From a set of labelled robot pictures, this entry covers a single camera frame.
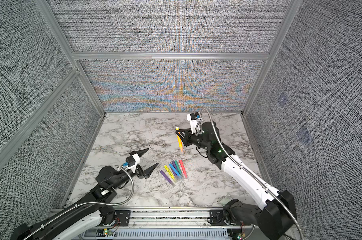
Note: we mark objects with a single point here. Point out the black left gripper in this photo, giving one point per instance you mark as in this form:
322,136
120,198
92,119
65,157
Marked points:
139,172

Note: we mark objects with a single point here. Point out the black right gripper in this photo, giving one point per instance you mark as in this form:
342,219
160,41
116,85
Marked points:
188,137

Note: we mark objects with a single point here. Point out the orange highlighter pen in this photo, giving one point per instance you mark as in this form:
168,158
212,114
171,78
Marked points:
180,144

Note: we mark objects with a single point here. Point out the pink highlighter pen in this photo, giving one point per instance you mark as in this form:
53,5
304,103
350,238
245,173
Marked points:
183,169

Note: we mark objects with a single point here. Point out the blue highlighter pen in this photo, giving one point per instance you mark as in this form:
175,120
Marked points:
177,175

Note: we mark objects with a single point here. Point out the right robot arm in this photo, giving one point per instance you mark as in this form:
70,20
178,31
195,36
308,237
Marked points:
274,211

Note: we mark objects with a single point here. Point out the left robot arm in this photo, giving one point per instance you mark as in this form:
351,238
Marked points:
93,209

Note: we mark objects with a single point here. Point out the purple highlighter pen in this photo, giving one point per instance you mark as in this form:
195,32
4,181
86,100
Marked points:
167,178

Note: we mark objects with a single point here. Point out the yellow highlighter pen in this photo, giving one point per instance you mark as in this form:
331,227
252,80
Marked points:
171,175

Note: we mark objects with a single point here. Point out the green highlighter pen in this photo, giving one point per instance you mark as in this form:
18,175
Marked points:
179,169

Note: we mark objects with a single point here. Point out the violet highlighter pen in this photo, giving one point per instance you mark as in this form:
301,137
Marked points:
176,168

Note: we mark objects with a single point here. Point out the aluminium horizontal back bar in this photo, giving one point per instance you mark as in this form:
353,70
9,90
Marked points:
168,56

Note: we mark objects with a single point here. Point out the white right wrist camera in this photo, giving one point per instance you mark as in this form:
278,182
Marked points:
195,121

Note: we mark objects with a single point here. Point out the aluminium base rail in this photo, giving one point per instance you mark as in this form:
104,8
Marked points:
173,218

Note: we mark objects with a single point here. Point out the grey slotted cable duct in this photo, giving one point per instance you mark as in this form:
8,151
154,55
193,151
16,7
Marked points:
156,234

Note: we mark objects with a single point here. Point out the aluminium left wall bar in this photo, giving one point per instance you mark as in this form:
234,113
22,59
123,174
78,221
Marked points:
22,134

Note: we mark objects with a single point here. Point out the aluminium corner frame post right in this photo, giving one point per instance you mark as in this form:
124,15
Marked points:
276,44

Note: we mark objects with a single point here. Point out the aluminium corner frame post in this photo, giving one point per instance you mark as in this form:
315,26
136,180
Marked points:
276,44
54,26

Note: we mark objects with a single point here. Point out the aluminium corner frame post left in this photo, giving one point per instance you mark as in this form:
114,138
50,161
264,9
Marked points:
54,26

